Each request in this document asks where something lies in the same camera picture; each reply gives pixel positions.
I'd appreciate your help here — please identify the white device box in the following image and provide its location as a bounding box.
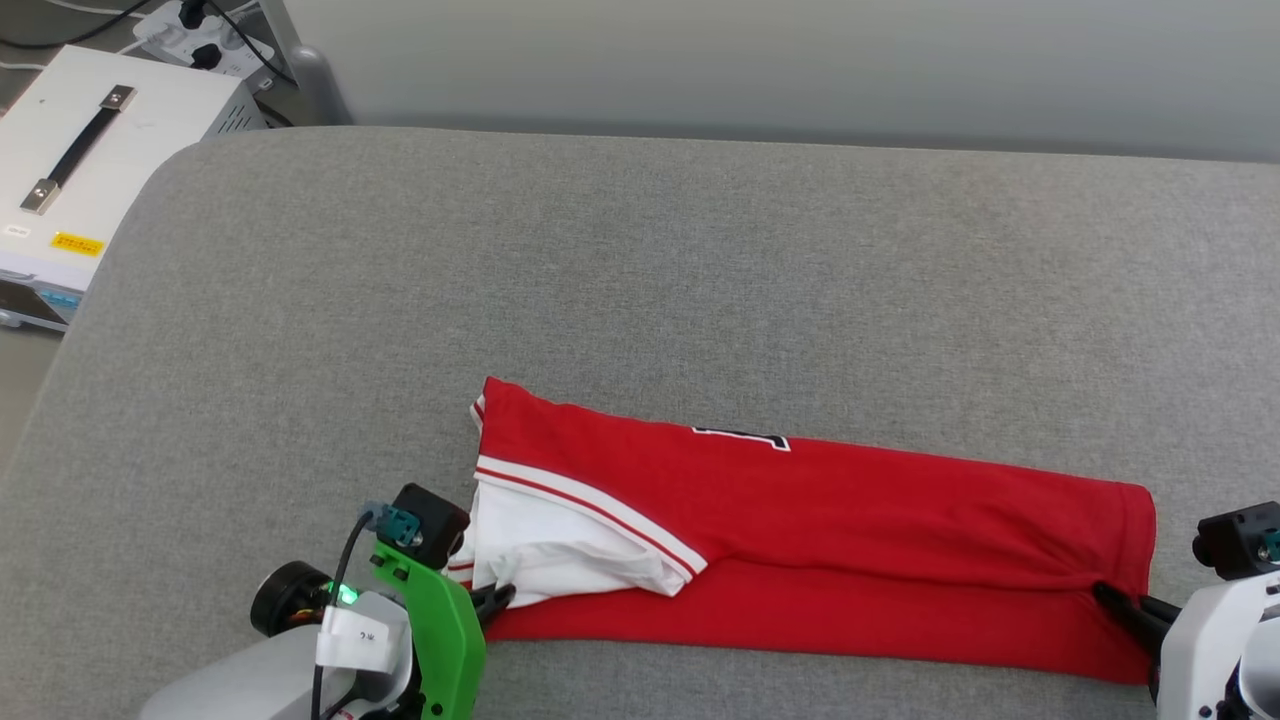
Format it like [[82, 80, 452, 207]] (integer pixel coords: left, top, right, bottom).
[[0, 45, 269, 331]]

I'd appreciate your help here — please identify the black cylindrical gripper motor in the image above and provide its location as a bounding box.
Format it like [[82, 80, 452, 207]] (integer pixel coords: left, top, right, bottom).
[[250, 560, 336, 638]]

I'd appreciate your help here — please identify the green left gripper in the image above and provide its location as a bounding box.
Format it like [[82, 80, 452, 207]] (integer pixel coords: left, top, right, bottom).
[[370, 540, 517, 720]]

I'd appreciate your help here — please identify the white paper label tag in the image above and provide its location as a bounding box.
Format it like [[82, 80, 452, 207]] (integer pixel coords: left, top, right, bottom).
[[315, 605, 396, 673]]

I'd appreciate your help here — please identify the black cable with teal connector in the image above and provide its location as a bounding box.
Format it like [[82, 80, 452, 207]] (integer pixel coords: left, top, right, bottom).
[[310, 500, 421, 720]]

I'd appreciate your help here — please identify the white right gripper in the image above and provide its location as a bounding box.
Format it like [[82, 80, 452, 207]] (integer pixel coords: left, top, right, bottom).
[[1092, 572, 1280, 720]]

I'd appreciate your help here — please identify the grey rounded metal post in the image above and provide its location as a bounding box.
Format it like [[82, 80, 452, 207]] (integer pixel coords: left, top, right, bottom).
[[262, 0, 351, 126]]

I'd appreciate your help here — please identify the black strap handle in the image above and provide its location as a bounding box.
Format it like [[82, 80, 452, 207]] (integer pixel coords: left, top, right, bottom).
[[20, 85, 138, 215]]

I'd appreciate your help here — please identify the red and white shirt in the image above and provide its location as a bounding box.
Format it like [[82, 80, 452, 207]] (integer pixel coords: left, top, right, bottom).
[[445, 375, 1158, 686]]

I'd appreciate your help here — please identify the white power strip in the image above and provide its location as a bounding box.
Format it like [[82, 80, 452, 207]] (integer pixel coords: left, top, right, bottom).
[[132, 0, 276, 81]]

